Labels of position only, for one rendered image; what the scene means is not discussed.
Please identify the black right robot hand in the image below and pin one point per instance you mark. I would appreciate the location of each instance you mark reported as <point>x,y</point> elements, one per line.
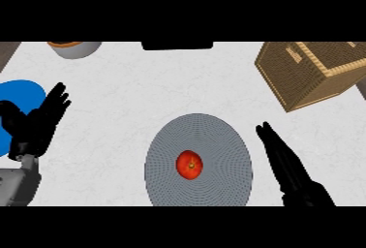
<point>284,164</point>

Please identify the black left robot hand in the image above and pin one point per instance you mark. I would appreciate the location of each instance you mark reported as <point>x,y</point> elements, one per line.
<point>36,122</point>

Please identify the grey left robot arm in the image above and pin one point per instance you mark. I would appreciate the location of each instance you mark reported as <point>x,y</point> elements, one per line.
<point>19,184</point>

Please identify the round grey woven placemat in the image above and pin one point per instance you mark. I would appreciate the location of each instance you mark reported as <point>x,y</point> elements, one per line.
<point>218,145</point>

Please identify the red tomato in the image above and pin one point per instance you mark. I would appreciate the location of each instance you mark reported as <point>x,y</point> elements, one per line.
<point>188,164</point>

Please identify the brown wicker basket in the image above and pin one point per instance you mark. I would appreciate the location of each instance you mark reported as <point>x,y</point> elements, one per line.
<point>309,74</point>

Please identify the blue round plate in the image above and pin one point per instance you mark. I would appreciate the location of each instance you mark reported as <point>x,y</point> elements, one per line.
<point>19,93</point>

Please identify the brown wooden panel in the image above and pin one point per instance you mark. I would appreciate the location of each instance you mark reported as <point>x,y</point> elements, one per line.
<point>5,53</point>

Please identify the grey pot with orange rim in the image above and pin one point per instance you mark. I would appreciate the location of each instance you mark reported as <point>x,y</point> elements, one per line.
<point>75,49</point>

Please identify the black appliance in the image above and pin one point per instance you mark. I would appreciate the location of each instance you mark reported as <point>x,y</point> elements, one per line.
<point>177,45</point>

